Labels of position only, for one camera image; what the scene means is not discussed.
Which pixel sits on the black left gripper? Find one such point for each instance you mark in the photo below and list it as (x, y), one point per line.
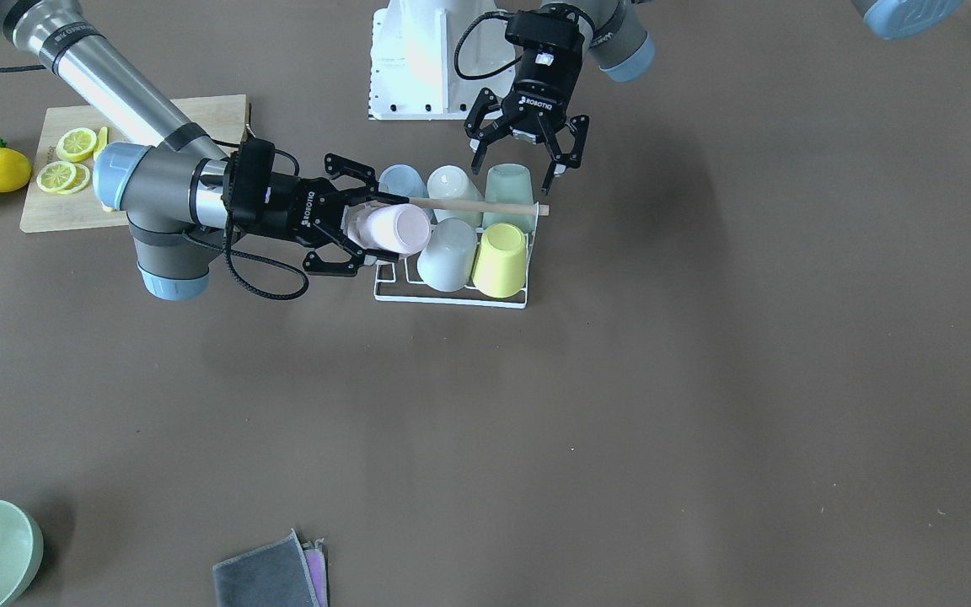
(539, 88)

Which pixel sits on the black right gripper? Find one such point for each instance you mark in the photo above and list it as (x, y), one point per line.
(292, 205)

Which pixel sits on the mint green plastic cup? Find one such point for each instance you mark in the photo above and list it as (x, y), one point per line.
(509, 183)

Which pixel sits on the pink plastic cup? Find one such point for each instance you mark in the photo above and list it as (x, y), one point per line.
(403, 229)

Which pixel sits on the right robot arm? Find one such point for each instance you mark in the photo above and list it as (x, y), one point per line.
(188, 201)

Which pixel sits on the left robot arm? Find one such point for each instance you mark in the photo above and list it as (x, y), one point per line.
(615, 39)

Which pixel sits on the light blue plastic cup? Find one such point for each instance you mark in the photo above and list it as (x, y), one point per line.
(403, 180)

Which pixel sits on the white plastic cup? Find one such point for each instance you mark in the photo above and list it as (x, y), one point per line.
(453, 183)

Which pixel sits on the grey plastic cup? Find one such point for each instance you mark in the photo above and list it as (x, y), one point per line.
(447, 261)

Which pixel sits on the yellow plastic cup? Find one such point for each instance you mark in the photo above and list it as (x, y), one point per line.
(499, 269)

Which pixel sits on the wooden cutting board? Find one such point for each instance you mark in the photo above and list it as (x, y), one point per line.
(223, 116)

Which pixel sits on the lemon slice upper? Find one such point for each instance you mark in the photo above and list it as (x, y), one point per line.
(77, 145)

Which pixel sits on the lemon slice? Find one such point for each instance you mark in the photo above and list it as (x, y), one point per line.
(64, 178)
(77, 145)

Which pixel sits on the lemon slice lower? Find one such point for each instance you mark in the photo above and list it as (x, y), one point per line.
(64, 178)

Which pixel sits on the folded grey cloth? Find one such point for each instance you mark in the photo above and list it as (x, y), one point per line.
(289, 572)

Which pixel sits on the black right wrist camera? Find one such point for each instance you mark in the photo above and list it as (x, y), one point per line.
(247, 178)

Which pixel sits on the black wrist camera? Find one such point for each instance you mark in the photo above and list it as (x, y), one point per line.
(247, 178)
(551, 29)

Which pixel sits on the white wire cup holder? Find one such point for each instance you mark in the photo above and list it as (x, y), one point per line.
(399, 281)

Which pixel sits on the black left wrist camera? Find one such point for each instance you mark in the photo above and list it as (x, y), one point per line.
(551, 29)

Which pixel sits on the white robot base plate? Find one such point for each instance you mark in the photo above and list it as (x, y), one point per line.
(418, 73)

